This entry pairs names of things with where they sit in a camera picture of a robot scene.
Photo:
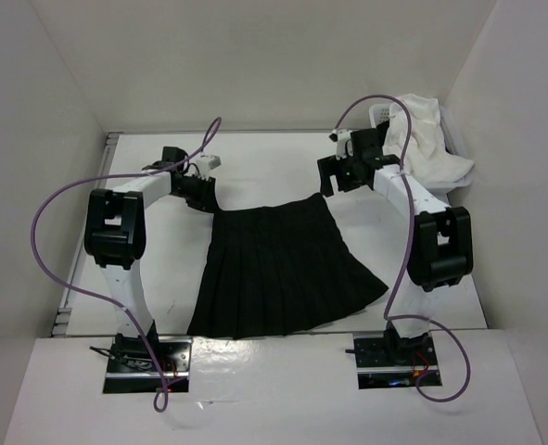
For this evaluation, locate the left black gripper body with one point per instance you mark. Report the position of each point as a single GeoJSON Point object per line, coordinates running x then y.
{"type": "Point", "coordinates": [197, 190]}

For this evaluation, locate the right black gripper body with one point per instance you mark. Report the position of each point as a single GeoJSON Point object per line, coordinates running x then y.
{"type": "Point", "coordinates": [356, 160]}

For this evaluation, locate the black pleated skirt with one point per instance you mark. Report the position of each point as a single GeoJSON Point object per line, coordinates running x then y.
{"type": "Point", "coordinates": [275, 271]}

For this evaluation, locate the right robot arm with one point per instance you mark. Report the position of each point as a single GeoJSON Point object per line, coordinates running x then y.
{"type": "Point", "coordinates": [439, 242]}

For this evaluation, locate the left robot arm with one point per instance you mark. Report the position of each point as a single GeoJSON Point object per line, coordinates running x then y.
{"type": "Point", "coordinates": [115, 234]}

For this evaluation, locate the white plastic basket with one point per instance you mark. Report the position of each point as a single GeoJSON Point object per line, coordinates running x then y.
{"type": "Point", "coordinates": [454, 144]}

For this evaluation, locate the white skirt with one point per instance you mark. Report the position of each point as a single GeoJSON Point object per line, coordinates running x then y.
{"type": "Point", "coordinates": [427, 159]}

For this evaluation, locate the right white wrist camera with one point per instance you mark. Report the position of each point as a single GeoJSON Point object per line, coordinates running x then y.
{"type": "Point", "coordinates": [342, 139]}

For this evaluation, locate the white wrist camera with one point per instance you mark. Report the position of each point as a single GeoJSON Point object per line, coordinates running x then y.
{"type": "Point", "coordinates": [206, 164]}
{"type": "Point", "coordinates": [342, 139]}

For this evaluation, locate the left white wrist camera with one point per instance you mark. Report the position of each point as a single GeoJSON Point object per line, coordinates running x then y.
{"type": "Point", "coordinates": [206, 164]}

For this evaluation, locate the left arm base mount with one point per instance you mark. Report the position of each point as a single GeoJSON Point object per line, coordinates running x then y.
{"type": "Point", "coordinates": [130, 370]}

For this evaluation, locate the aluminium table edge rail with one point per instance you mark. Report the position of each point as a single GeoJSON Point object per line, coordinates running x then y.
{"type": "Point", "coordinates": [62, 317]}

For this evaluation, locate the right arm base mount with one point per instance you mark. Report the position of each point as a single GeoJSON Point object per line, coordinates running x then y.
{"type": "Point", "coordinates": [381, 363]}

